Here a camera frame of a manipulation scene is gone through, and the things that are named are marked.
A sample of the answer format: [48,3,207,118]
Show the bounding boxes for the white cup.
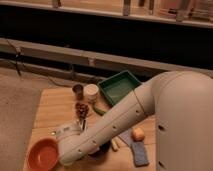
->
[84,84,99,101]

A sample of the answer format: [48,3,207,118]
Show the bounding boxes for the orange peach toy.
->
[132,128,145,141]

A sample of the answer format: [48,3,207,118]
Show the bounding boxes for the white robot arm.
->
[58,71,213,171]

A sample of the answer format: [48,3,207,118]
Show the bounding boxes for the orange bowl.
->
[27,138,59,171]

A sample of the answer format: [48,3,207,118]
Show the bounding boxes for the blue sponge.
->
[131,142,149,167]

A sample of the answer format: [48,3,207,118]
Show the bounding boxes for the blue cloth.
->
[118,129,132,146]

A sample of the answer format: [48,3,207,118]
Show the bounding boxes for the dark purple bowl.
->
[91,141,111,157]

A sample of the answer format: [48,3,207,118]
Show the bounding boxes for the small yellow banana toy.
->
[111,139,119,152]

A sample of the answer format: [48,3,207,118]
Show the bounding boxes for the brown grape bunch toy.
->
[75,102,89,119]

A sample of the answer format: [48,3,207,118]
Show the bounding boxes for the green plastic tray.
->
[98,70,141,106]

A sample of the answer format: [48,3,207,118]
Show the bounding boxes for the green cucumber toy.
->
[92,105,106,116]

